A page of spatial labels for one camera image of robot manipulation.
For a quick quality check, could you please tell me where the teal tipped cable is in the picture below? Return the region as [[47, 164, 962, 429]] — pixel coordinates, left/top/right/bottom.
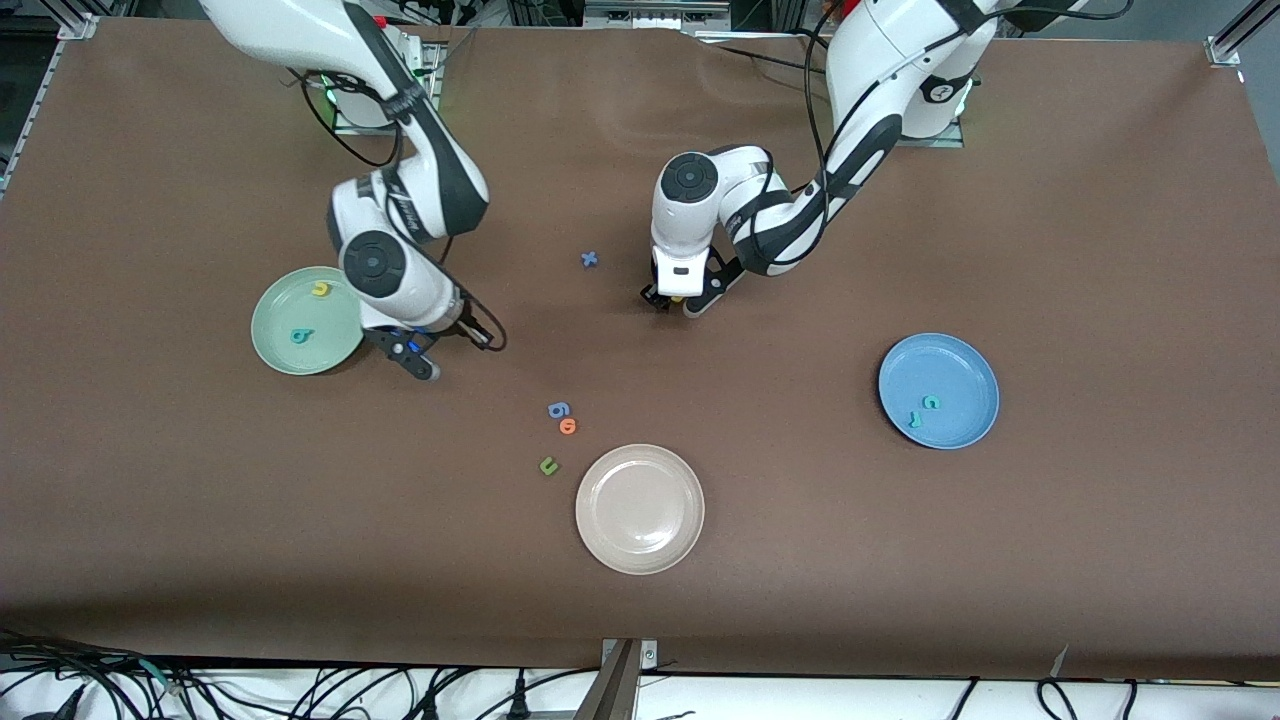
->
[[130, 655, 191, 696]]

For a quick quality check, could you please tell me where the grey metal frame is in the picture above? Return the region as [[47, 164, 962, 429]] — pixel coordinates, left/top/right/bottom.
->
[[505, 0, 801, 36]]

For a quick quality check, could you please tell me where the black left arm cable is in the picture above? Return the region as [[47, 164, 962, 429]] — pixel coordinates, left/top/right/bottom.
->
[[765, 0, 1136, 216]]

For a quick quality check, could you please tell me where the grey metal bracket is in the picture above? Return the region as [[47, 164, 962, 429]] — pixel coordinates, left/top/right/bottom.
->
[[575, 638, 661, 720]]

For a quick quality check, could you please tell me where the blue plate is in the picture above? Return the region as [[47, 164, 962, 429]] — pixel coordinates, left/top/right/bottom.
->
[[878, 332, 1001, 451]]

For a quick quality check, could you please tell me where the aluminium frame profile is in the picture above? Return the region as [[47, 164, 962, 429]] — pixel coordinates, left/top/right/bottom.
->
[[1205, 0, 1280, 69], [55, 0, 101, 43]]

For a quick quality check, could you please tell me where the beige plate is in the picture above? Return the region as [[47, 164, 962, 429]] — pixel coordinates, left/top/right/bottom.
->
[[575, 443, 706, 576]]

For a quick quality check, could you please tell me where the brown table cover sheet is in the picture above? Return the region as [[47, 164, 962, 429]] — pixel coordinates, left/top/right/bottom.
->
[[0, 15, 1280, 683]]

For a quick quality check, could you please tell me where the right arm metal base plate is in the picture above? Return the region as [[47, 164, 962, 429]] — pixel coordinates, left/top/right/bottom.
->
[[332, 40, 443, 137]]

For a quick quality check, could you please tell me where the pale green plate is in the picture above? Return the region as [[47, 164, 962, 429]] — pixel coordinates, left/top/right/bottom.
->
[[250, 265, 371, 377]]

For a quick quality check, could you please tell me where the looped black cable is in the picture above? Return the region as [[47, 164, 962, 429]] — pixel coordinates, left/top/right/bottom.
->
[[1035, 678, 1086, 720]]

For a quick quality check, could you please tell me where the black cable connector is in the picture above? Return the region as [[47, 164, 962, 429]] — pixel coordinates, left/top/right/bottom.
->
[[20, 685, 91, 720]]

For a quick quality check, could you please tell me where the black cable on table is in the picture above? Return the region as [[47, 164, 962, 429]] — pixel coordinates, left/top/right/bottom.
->
[[695, 40, 831, 76]]

